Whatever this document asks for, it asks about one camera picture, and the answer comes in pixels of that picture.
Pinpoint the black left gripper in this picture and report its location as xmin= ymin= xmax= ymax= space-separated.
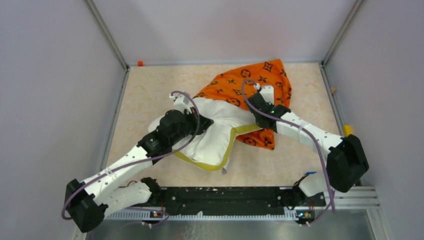
xmin=170 ymin=106 xmax=214 ymax=145

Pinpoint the orange patterned pillowcase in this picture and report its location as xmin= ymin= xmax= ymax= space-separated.
xmin=195 ymin=59 xmax=292 ymax=150

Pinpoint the white pillow yellow edge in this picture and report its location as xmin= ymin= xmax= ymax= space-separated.
xmin=147 ymin=96 xmax=263 ymax=172

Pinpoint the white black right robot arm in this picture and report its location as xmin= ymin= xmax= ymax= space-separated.
xmin=245 ymin=92 xmax=370 ymax=206

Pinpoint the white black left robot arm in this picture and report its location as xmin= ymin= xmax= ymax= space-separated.
xmin=62 ymin=108 xmax=214 ymax=233

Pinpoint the yellow toy block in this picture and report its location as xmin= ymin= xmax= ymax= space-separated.
xmin=342 ymin=124 xmax=353 ymax=137

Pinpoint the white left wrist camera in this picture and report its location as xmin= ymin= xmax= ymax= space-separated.
xmin=169 ymin=90 xmax=198 ymax=114

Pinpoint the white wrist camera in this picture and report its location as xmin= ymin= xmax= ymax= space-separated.
xmin=169 ymin=90 xmax=198 ymax=114
xmin=254 ymin=83 xmax=275 ymax=105

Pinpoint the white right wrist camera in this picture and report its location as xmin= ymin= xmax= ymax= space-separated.
xmin=254 ymin=83 xmax=275 ymax=105

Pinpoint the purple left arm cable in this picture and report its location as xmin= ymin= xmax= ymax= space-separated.
xmin=61 ymin=90 xmax=202 ymax=229

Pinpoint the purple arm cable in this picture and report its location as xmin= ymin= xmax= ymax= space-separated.
xmin=61 ymin=90 xmax=202 ymax=229
xmin=240 ymin=78 xmax=336 ymax=228

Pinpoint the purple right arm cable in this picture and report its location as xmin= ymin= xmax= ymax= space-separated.
xmin=240 ymin=78 xmax=336 ymax=228

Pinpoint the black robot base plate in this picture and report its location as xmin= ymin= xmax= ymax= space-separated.
xmin=129 ymin=186 xmax=327 ymax=217

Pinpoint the aluminium front rail frame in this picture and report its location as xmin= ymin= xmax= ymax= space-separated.
xmin=71 ymin=186 xmax=382 ymax=222

